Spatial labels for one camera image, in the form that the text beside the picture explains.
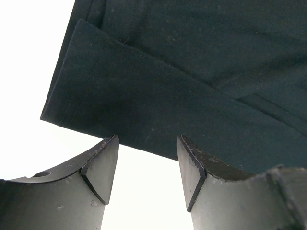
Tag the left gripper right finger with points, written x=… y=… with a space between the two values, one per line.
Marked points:
x=220 y=196

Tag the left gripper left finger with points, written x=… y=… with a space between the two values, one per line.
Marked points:
x=70 y=196

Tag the black t shirt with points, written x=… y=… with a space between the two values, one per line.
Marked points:
x=229 y=74

